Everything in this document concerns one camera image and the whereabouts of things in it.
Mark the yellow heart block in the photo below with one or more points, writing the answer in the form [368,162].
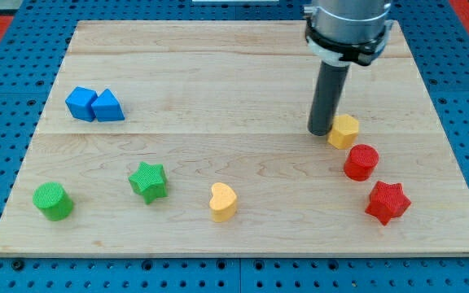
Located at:
[224,202]

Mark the yellow hexagon block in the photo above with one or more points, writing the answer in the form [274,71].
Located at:
[344,131]

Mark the wooden board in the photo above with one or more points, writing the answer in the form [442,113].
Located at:
[228,101]

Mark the green star block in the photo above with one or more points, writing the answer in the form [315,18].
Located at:
[149,181]

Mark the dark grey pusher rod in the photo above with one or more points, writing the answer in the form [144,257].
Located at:
[326,97]

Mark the red cylinder block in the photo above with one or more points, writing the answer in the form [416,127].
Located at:
[361,162]

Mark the blue triangular block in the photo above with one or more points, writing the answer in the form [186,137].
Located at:
[107,108]

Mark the blue cube block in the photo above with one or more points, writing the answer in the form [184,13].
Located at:
[79,103]

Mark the red star block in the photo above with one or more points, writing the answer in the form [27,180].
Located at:
[387,201]

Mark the green cylinder block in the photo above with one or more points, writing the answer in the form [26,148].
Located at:
[53,201]

